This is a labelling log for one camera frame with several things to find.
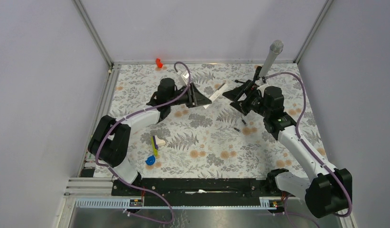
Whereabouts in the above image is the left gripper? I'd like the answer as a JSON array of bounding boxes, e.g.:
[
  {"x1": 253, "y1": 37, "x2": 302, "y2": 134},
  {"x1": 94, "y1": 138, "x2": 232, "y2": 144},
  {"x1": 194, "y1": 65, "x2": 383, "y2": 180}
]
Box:
[{"x1": 168, "y1": 83, "x2": 212, "y2": 109}]

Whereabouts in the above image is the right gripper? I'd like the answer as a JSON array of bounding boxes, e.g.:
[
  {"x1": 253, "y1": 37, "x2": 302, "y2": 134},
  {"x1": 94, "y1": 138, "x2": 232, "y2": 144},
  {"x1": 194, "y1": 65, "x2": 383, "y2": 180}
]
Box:
[{"x1": 223, "y1": 80, "x2": 270, "y2": 118}]

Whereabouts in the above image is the white remote control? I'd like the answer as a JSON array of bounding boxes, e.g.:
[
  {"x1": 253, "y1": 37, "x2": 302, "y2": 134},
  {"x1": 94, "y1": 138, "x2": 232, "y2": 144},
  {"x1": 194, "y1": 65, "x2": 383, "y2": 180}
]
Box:
[{"x1": 209, "y1": 83, "x2": 228, "y2": 102}]

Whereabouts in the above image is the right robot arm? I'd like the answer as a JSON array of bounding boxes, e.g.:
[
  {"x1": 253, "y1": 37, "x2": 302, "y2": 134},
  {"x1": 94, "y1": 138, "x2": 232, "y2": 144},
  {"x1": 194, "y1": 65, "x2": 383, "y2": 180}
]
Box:
[{"x1": 223, "y1": 80, "x2": 353, "y2": 218}]

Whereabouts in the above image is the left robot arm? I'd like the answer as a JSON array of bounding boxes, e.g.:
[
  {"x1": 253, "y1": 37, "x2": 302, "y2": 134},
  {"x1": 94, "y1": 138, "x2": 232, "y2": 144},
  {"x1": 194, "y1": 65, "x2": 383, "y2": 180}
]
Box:
[{"x1": 88, "y1": 78, "x2": 212, "y2": 195}]

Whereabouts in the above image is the black microphone tripod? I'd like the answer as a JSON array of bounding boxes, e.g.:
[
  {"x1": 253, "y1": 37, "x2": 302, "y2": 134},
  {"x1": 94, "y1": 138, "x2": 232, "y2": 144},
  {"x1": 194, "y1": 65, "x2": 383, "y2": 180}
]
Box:
[{"x1": 234, "y1": 66, "x2": 266, "y2": 93}]

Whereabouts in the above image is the floral tablecloth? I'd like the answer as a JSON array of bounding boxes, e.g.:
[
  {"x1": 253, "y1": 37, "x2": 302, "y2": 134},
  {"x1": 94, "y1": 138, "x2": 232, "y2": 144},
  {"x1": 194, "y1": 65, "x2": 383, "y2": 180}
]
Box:
[{"x1": 109, "y1": 64, "x2": 327, "y2": 178}]

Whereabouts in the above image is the red toy block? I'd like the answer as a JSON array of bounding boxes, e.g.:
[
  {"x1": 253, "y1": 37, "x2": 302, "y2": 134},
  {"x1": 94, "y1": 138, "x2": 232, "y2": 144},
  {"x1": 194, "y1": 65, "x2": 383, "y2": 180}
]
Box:
[{"x1": 155, "y1": 58, "x2": 163, "y2": 69}]

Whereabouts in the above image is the grey microphone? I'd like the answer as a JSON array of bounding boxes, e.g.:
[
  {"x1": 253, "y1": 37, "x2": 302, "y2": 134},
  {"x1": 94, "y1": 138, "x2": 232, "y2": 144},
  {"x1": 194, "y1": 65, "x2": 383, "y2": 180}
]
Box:
[{"x1": 259, "y1": 40, "x2": 284, "y2": 79}]

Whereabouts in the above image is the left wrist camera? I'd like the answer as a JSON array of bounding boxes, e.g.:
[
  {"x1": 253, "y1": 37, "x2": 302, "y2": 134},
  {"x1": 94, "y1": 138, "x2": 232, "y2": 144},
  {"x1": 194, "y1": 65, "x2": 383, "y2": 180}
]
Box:
[{"x1": 177, "y1": 71, "x2": 190, "y2": 86}]

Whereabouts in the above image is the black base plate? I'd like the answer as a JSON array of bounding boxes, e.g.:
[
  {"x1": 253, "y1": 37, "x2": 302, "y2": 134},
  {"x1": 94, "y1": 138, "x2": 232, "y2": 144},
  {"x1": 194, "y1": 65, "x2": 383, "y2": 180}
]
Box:
[{"x1": 111, "y1": 178, "x2": 283, "y2": 207}]

